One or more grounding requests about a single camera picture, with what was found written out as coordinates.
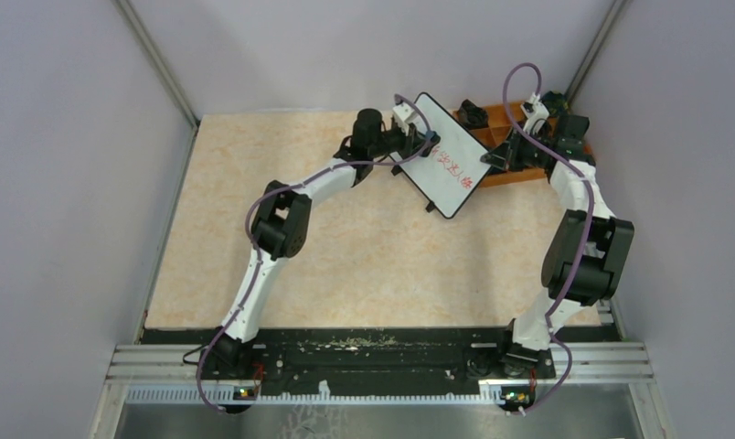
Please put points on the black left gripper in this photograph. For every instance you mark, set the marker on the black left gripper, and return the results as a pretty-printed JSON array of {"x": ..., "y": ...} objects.
[{"x": 412, "y": 140}]

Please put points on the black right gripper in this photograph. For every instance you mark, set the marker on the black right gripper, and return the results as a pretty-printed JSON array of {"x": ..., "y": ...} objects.
[{"x": 513, "y": 149}]

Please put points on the white whiteboard black frame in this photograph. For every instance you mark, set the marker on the white whiteboard black frame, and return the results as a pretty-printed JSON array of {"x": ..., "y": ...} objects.
[{"x": 453, "y": 170}]

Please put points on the blue whiteboard eraser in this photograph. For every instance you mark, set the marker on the blue whiteboard eraser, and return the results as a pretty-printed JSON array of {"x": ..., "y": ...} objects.
[{"x": 431, "y": 139}]

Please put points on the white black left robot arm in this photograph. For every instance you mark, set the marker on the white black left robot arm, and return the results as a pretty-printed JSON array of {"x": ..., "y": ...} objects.
[{"x": 277, "y": 223}]

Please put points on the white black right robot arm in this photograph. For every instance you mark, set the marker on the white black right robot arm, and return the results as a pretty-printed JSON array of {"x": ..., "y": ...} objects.
[{"x": 585, "y": 259}]

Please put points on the orange compartment tray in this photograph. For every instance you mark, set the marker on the orange compartment tray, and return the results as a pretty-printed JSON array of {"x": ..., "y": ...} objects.
[{"x": 494, "y": 135}]

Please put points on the black crumpled cloth left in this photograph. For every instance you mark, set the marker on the black crumpled cloth left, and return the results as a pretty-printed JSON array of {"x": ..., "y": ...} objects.
[{"x": 472, "y": 116}]

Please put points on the dark cloth with yellow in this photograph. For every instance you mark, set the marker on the dark cloth with yellow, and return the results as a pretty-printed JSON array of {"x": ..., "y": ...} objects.
[{"x": 556, "y": 103}]

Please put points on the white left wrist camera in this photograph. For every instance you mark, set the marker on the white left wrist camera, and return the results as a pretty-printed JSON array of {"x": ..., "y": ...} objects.
[{"x": 403, "y": 116}]

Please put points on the right corner aluminium post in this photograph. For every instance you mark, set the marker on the right corner aluminium post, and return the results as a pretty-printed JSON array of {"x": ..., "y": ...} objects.
[{"x": 609, "y": 22}]

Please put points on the corner aluminium post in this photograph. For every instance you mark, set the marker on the corner aluminium post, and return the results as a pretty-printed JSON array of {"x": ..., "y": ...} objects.
[
  {"x": 609, "y": 22},
  {"x": 156, "y": 59}
]

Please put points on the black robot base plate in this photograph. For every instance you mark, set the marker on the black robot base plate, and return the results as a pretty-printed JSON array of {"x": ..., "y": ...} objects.
[{"x": 349, "y": 383}]

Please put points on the white toothed cable duct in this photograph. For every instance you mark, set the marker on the white toothed cable duct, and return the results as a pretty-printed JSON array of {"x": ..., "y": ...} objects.
[{"x": 319, "y": 397}]

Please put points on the left corner aluminium post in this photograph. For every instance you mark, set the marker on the left corner aluminium post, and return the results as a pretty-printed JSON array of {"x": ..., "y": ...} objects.
[{"x": 156, "y": 59}]

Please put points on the aluminium frame rail front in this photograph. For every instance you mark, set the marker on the aluminium frame rail front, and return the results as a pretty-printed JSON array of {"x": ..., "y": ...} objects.
[{"x": 578, "y": 363}]

